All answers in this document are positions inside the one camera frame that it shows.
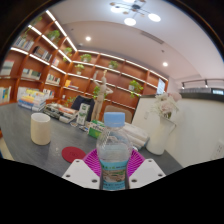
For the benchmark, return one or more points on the white wall switch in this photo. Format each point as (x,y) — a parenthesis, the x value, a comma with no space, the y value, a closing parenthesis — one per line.
(146,115)

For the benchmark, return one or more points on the branched ceiling lamp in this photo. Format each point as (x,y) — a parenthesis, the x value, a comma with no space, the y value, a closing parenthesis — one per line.
(130,20)

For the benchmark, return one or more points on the clear blue-capped water bottle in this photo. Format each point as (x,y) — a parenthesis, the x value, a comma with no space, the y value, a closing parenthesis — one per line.
(114,156)

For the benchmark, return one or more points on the green and white box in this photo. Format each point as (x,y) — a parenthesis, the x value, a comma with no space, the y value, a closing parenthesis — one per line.
(95,129)

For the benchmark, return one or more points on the recessed ceiling spotlight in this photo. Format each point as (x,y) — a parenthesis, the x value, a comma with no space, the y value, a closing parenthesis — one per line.
(165,64)
(88,38)

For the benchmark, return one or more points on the white ceramic jug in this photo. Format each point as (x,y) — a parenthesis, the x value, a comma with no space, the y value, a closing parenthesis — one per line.
(159,138)

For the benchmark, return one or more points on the white wall socket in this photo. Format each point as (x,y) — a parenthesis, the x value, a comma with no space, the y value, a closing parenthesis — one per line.
(220,150)

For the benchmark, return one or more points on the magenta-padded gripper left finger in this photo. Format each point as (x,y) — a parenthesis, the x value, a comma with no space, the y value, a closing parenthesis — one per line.
(80,173)

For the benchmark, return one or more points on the tan upholstered chair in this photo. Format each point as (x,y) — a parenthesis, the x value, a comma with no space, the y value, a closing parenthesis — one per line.
(115,109)

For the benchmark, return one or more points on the stack of dark books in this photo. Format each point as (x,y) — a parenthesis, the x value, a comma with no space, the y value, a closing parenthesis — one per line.
(60,112)

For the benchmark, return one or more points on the wooden artist mannequin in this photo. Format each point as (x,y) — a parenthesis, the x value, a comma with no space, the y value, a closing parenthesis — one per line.
(100,98)

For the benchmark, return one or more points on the flat round red coaster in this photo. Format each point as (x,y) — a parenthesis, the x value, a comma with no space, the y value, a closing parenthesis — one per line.
(72,154)

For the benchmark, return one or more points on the red-brown wooden shelf unit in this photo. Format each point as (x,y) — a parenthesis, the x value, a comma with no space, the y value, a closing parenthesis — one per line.
(43,66)

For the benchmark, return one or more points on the small white-green carton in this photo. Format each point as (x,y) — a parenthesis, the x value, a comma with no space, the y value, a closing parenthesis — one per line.
(83,115)

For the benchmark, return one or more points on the pink and white flowers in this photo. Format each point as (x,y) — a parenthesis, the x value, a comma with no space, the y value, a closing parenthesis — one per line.
(165,104)

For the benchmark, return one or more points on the ceiling air vent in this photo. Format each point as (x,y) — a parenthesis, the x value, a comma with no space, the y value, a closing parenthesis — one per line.
(151,37)

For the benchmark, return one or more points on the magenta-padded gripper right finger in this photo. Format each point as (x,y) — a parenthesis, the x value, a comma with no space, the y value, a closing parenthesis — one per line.
(146,173)

